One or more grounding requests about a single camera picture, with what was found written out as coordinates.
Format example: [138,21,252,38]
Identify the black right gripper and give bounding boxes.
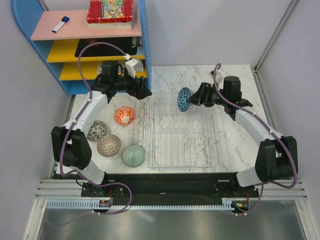
[186,82,229,108]

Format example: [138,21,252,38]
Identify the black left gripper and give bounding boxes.
[113,67,152,100]

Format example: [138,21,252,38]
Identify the blue triangle pattern bowl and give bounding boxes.
[177,87,192,113]

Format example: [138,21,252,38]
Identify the orange floral bowl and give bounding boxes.
[114,106,136,126]

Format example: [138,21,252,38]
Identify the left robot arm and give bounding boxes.
[51,58,152,197]

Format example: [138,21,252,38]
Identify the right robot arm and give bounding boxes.
[184,76,298,197]

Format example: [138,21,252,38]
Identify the folded newspaper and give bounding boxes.
[96,60,146,76]

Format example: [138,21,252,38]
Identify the grey floral bowl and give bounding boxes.
[86,120,107,142]

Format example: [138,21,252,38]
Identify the brown lattice bowl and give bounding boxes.
[97,134,122,157]

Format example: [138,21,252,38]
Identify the pale green bowl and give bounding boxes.
[122,144,146,168]

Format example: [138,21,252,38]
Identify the dark red box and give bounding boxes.
[85,38,100,48]

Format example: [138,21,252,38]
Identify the red patterned book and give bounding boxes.
[86,0,134,30]

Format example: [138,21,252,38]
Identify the blue white marker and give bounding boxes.
[52,16,70,33]

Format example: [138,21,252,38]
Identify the blue shelf unit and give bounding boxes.
[12,0,152,95]

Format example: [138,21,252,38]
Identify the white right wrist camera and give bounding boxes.
[209,71,224,86]

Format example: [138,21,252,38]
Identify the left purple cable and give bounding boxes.
[46,41,133,228]

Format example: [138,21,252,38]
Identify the white wire dish rack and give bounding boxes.
[146,92,217,169]

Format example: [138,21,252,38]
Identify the aluminium frame post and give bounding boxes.
[252,0,301,73]

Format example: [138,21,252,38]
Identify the white slotted cable duct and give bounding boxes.
[46,199,235,211]

